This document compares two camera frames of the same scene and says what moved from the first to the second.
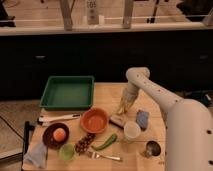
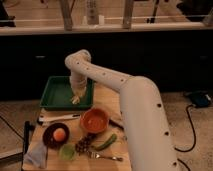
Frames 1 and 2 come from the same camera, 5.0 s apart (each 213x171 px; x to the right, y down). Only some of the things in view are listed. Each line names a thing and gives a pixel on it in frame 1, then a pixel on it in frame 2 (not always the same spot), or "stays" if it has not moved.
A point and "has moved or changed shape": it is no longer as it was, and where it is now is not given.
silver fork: [95, 156] stays
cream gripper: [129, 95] → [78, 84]
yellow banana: [122, 107] has moved or changed shape
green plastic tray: [68, 92] stays
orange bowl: [94, 120] stays
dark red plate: [48, 135] stays
